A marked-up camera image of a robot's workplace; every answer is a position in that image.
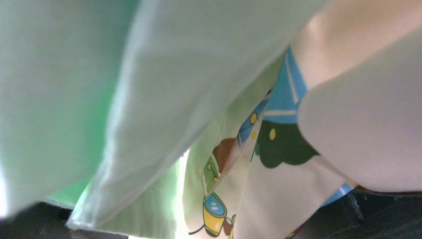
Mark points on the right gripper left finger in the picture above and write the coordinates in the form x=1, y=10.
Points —
x=45, y=221

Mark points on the patterned white cloth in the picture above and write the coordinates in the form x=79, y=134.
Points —
x=131, y=111

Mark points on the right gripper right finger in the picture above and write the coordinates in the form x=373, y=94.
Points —
x=363, y=214

